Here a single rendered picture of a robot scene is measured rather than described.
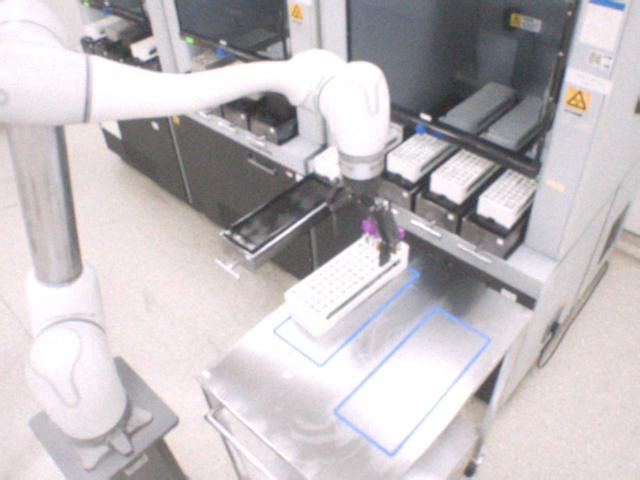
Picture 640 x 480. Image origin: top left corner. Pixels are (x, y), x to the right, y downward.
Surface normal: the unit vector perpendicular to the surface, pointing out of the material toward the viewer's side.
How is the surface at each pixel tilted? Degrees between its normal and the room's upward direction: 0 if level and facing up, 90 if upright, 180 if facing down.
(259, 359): 0
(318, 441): 0
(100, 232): 0
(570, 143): 90
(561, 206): 90
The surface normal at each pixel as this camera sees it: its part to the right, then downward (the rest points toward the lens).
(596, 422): -0.05, -0.73
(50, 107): 0.36, 0.69
